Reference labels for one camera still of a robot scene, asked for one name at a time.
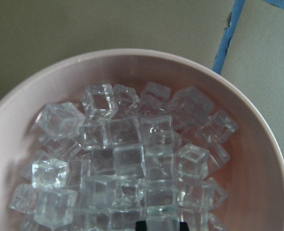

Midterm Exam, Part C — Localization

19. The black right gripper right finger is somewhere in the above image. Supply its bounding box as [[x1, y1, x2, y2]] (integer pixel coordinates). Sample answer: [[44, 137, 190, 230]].
[[179, 221, 189, 231]]

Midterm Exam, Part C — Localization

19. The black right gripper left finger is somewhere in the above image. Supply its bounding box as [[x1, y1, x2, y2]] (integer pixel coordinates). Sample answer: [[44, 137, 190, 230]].
[[135, 220, 147, 231]]

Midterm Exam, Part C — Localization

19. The clear ice cubes pile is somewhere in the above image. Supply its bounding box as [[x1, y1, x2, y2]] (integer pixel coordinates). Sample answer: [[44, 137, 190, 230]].
[[9, 82, 238, 231]]

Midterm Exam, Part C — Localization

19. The pink bowl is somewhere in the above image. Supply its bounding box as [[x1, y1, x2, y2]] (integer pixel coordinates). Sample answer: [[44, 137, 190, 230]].
[[0, 49, 284, 231]]

